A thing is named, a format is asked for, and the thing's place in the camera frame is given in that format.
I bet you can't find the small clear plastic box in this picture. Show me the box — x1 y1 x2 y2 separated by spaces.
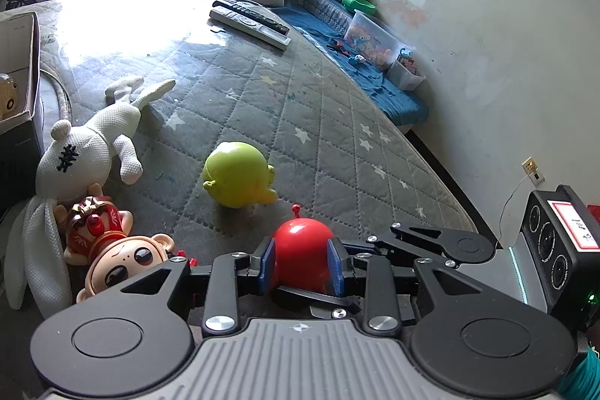
385 55 427 92

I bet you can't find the grey quilted star mat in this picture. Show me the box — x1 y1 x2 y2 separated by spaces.
0 0 479 316

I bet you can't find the blue blanket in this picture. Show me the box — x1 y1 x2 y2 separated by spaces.
273 3 430 124

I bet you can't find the green plastic bowl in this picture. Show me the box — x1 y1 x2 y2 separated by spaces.
341 0 377 16

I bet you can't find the red round antenna toy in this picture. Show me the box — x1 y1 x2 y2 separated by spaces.
272 204 339 294

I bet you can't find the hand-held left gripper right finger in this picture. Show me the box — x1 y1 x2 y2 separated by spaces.
327 237 494 333

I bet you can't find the person's right forearm teal sleeve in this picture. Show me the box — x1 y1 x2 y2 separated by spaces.
557 343 600 400

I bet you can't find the cardboard box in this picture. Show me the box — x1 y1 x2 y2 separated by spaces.
0 11 46 213

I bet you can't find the wall socket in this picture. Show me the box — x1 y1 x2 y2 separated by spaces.
521 156 546 186

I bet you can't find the white remote control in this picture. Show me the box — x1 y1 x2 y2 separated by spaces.
209 7 292 51

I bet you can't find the thin power cable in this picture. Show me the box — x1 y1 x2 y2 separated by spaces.
495 175 535 247

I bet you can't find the white rabbit plush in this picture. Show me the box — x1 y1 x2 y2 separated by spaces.
4 75 177 319

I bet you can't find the monkey doll with red headdress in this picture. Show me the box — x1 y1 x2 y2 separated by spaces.
57 195 198 304

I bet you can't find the black remote control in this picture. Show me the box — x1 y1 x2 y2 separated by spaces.
213 0 291 34

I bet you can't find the green round toy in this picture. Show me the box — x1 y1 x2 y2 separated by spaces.
202 141 278 208

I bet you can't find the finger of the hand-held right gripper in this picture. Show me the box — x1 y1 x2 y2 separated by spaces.
366 222 496 268
271 286 363 319

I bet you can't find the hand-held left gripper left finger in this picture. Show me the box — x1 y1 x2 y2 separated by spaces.
121 237 277 333

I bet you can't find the clear plastic bin of toys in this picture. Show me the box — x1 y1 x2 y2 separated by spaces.
343 9 405 73

